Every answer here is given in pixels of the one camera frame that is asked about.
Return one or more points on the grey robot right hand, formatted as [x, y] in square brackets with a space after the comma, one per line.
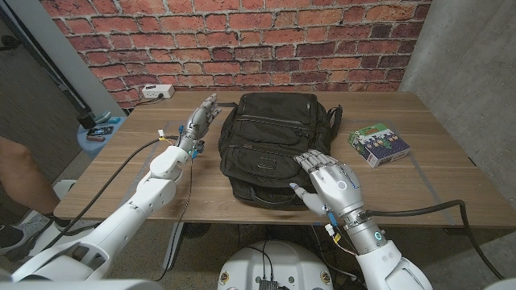
[338, 185]

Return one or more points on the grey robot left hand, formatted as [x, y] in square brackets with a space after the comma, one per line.
[197, 123]

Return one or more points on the black backpack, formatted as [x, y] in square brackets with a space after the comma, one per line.
[266, 137]

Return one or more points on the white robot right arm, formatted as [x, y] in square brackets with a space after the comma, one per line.
[383, 266]

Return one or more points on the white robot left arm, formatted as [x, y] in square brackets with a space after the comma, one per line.
[149, 197]

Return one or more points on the white power strip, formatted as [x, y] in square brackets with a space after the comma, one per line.
[157, 91]

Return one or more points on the green purple card game box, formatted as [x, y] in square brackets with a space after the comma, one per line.
[379, 145]

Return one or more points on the red brick printed backdrop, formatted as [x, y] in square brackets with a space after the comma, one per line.
[242, 40]

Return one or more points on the teal plastic tool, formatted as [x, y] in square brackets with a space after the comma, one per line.
[104, 117]

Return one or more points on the black smartphone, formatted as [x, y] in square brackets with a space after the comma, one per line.
[100, 131]

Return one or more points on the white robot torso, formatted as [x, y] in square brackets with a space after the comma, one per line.
[274, 266]

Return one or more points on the blue round stool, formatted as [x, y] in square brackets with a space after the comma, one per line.
[94, 147]

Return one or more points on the black floor fan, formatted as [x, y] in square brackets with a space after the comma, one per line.
[196, 230]

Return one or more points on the grey metal table leg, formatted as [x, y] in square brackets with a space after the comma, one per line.
[173, 245]

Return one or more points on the person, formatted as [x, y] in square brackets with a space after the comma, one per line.
[20, 177]

